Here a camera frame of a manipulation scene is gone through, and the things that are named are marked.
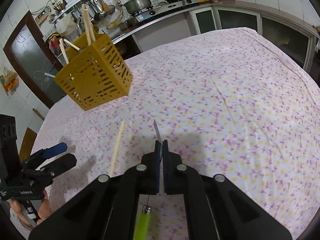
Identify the fork with green handle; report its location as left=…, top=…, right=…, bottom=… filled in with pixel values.
left=133, top=119, right=163, bottom=239

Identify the wooden chopstick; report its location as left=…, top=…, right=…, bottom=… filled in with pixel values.
left=108, top=121, right=125, bottom=177

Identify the kitchen counter with cabinets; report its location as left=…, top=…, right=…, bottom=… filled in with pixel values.
left=112, top=1, right=319, bottom=81

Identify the person's left hand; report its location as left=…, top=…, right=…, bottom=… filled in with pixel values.
left=7, top=190, right=52, bottom=231

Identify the dark wooden door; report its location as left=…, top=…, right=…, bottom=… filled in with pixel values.
left=4, top=12, right=66, bottom=108

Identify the yellow perforated utensil holder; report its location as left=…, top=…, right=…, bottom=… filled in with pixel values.
left=54, top=32, right=133, bottom=111

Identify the floral pink tablecloth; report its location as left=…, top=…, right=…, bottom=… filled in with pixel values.
left=33, top=28, right=319, bottom=239

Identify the chopstick in holder middle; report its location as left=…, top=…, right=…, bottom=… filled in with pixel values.
left=59, top=38, right=69, bottom=64

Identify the chopstick in holder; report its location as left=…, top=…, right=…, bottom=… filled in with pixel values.
left=63, top=38, right=80, bottom=51
left=59, top=38, right=69, bottom=64
left=81, top=4, right=92, bottom=45

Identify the chopstick in holder right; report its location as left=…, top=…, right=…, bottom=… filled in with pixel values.
left=63, top=38, right=80, bottom=51

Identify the chopstick in holder left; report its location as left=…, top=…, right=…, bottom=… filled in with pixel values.
left=81, top=4, right=92, bottom=45

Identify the steel cooking pot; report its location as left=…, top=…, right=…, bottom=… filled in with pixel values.
left=121, top=0, right=152, bottom=15

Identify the gas stove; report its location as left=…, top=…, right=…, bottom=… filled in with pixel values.
left=134, top=0, right=199, bottom=22

